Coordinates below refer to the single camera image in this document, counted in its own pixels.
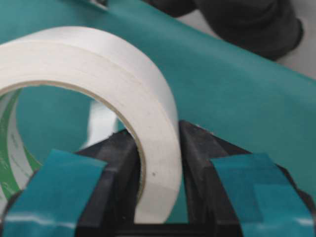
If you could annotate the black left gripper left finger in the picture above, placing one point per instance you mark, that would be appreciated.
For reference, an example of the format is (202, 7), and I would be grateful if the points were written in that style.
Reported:
(89, 193)

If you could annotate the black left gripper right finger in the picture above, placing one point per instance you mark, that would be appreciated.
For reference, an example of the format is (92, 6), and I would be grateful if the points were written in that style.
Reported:
(237, 193)

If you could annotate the white duct tape roll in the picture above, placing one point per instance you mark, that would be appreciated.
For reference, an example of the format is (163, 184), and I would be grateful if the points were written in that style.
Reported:
(46, 81)

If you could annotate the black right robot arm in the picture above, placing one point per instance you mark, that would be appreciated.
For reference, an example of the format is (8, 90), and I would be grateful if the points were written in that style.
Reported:
(268, 28)

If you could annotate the green table cloth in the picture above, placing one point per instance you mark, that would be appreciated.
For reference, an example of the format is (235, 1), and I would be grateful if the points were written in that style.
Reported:
(243, 98)

